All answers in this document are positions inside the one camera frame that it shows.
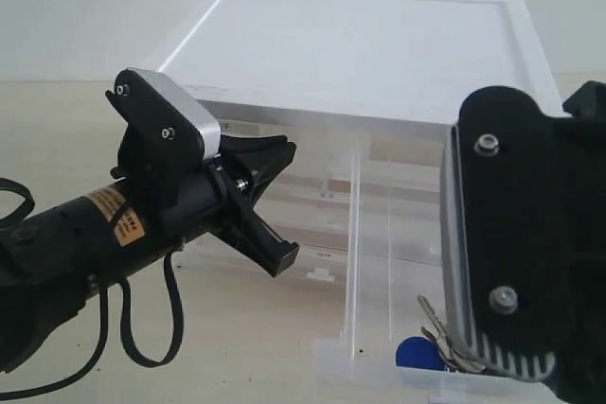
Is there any middle wide clear drawer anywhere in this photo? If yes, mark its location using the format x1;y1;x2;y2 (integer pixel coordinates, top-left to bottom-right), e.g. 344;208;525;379
257;176;440;265

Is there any white translucent drawer cabinet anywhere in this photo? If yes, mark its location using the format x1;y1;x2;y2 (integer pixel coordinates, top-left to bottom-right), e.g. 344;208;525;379
155;0;567;282

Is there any bottom wide clear drawer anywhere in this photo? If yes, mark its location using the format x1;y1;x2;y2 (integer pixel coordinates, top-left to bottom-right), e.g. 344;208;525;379
175;235;348;286

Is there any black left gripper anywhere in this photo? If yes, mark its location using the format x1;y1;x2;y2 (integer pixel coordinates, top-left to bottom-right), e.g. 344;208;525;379
111;129;299;277

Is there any wide clear drawer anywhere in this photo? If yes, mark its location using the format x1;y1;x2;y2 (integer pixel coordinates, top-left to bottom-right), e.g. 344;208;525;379
257;176;440;265
175;235;348;286

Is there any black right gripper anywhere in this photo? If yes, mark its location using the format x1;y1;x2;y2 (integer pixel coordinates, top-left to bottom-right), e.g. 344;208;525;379
545;80;605;403

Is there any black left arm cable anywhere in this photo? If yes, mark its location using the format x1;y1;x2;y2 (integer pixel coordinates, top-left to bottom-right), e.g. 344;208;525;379
0;177;186;398

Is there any bunch of keys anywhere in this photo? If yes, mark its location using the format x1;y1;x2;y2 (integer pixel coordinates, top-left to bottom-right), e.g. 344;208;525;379
395;294;486;375

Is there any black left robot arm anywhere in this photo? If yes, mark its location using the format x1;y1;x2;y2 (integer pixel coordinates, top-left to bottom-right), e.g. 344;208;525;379
1;135;299;372

